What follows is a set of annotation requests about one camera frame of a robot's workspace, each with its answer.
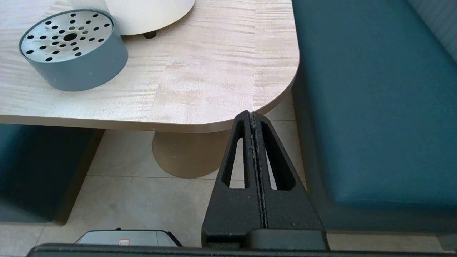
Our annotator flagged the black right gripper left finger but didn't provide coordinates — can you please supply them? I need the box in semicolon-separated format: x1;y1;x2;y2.
201;110;267;249

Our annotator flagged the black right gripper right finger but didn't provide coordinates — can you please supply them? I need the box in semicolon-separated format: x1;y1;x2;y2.
252;111;327;232

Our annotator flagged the grey robot base cover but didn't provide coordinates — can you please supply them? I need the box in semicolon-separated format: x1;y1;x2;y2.
74;229;183;247

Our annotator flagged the blue upholstered bench with packet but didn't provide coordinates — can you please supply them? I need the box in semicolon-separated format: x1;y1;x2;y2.
0;123;106;226

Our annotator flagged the round grey drip tray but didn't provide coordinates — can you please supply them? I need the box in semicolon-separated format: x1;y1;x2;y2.
19;9;129;92

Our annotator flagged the large dark tea dispenser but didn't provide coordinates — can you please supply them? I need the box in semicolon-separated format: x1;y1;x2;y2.
70;0;196;39

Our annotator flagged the table pedestal with brass foot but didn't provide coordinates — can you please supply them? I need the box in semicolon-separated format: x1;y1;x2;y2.
152;129;233;179

